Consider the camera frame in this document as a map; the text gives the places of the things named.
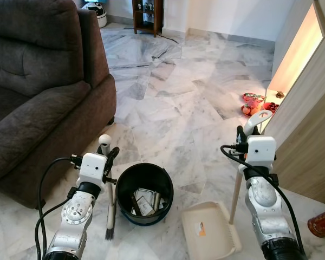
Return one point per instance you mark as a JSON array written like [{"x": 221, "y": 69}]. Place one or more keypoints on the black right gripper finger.
[{"x": 241, "y": 132}]

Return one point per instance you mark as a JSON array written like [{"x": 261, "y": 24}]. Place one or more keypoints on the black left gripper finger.
[
  {"x": 114, "y": 156},
  {"x": 102, "y": 150}
]

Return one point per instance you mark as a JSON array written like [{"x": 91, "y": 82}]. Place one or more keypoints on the beige broom with dark bristles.
[{"x": 110, "y": 206}]

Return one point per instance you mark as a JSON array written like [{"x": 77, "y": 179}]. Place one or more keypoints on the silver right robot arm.
[{"x": 265, "y": 211}]

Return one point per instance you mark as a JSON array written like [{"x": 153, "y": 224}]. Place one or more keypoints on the orange fruit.
[{"x": 248, "y": 110}]

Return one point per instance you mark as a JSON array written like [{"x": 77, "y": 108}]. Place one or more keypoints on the black round waste bin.
[{"x": 125, "y": 200}]

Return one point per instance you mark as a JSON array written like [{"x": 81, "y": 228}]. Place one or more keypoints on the red printed packet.
[{"x": 253, "y": 98}]

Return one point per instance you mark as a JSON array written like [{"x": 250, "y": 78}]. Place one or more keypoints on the red offering plate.
[{"x": 271, "y": 106}]

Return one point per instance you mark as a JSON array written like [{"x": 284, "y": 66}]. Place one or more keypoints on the crumpled packaging rubbish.
[{"x": 146, "y": 201}]

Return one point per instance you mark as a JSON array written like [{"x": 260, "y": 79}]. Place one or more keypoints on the light wood cabinet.
[{"x": 314, "y": 108}]

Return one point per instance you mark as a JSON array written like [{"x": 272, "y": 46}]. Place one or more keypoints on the dark brown fabric sofa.
[{"x": 38, "y": 65}]

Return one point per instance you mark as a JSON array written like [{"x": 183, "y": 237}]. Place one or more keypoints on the white round appliance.
[{"x": 97, "y": 11}]

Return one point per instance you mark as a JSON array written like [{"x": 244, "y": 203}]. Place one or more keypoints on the dark wooden shelf stand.
[{"x": 157, "y": 16}]

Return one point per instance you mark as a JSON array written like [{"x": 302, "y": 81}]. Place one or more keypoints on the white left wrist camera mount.
[{"x": 92, "y": 167}]

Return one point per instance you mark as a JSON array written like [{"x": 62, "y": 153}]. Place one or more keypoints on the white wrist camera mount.
[
  {"x": 92, "y": 167},
  {"x": 261, "y": 151}
]

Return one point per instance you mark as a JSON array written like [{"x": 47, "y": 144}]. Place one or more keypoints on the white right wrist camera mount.
[{"x": 261, "y": 151}]

